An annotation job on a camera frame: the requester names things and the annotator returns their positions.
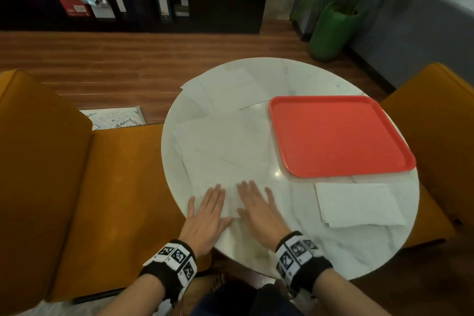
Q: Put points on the person's left hand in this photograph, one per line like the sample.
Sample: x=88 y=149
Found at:
x=201 y=227

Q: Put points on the person's right hand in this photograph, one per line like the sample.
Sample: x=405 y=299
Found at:
x=263 y=219

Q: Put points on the white paper napkin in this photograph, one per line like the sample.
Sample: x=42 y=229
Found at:
x=231 y=193

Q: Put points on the spread white napkins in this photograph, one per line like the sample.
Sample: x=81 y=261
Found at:
x=222 y=130

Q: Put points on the orange plastic tray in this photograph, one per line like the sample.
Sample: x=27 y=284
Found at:
x=340 y=134

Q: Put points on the person's left foot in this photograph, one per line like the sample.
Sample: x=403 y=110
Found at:
x=218 y=282

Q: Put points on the person's blue jeans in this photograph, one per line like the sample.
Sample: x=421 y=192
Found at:
x=244 y=301

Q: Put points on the black left wristband with markers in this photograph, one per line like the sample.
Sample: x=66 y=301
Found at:
x=168 y=271

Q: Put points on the black wristband with markers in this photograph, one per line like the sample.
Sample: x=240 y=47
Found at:
x=303 y=264
x=168 y=271

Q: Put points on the black right wristband with markers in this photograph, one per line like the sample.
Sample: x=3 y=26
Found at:
x=303 y=264

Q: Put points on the pale patterned rug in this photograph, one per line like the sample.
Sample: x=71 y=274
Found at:
x=114 y=117

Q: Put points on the mustard yellow upholstered chair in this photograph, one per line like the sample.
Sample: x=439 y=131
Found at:
x=437 y=123
x=44 y=178

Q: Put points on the green plant pot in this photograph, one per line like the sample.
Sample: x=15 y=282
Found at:
x=331 y=36

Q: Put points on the dark binder with white label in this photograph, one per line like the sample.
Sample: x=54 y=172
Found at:
x=164 y=6
x=120 y=4
x=181 y=6

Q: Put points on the white booklet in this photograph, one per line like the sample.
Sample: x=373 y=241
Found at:
x=103 y=11

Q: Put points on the red book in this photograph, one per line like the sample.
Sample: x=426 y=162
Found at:
x=72 y=4

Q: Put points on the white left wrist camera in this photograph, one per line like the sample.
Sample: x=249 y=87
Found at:
x=164 y=308

